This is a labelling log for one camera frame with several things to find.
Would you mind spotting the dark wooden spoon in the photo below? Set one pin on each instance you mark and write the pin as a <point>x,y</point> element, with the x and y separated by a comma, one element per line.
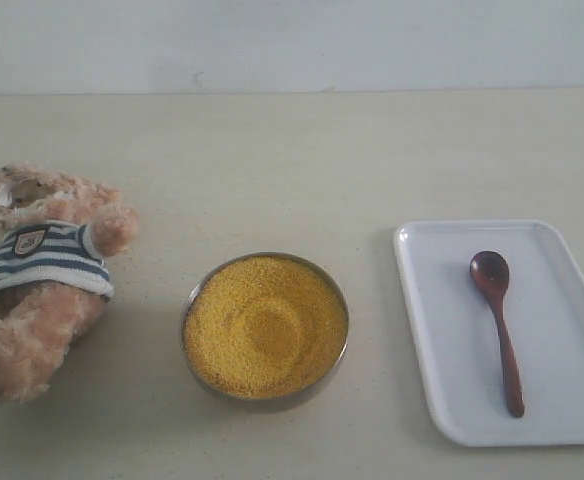
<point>490,274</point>

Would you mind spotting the teddy bear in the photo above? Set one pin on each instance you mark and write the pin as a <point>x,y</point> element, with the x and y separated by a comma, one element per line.
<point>57,230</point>

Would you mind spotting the yellow millet grains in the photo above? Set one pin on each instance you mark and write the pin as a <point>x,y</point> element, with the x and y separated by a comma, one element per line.
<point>266,325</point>

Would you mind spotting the metal bowl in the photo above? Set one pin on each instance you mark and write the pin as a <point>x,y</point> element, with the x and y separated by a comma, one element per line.
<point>267,400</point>

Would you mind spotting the white plastic tray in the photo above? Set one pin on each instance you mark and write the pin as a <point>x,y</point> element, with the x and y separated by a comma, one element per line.
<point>455,335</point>

